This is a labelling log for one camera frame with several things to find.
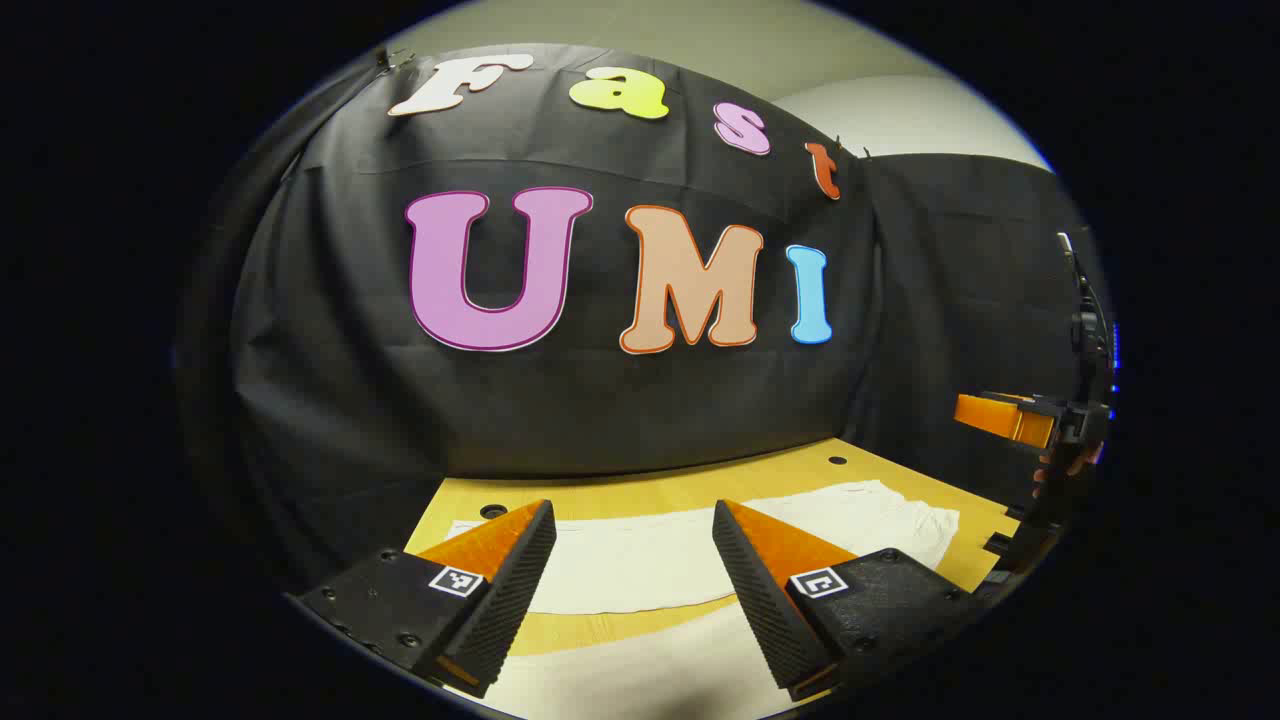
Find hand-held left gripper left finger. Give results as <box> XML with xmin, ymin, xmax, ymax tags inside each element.
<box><xmin>285</xmin><ymin>498</ymin><xmax>558</xmax><ymax>699</ymax></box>

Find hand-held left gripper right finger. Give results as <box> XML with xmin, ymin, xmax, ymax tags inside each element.
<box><xmin>711</xmin><ymin>499</ymin><xmax>991</xmax><ymax>701</ymax></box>

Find white jeans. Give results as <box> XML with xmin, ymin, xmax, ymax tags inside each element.
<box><xmin>445</xmin><ymin>479</ymin><xmax>961</xmax><ymax>720</ymax></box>

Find black backdrop cloth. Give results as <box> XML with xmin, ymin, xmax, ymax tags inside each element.
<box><xmin>175</xmin><ymin>42</ymin><xmax>1113</xmax><ymax>591</ymax></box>

